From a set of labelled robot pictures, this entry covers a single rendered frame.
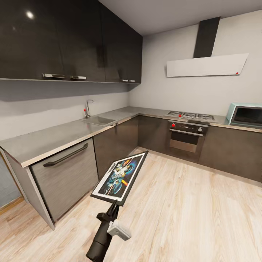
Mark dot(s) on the cabinet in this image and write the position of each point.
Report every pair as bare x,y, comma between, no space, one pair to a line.
122,49
51,40

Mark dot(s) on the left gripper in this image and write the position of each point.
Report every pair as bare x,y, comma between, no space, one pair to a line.
102,236

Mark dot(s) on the poster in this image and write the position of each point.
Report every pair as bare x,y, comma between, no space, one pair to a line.
117,182

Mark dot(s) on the drop in sink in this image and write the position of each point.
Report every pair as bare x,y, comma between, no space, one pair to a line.
105,119

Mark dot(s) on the range hood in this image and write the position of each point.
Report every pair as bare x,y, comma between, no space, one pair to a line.
203,63

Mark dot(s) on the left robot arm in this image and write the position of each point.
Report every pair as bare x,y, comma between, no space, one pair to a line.
109,227

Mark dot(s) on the fixed window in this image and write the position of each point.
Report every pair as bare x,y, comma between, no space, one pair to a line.
10,195

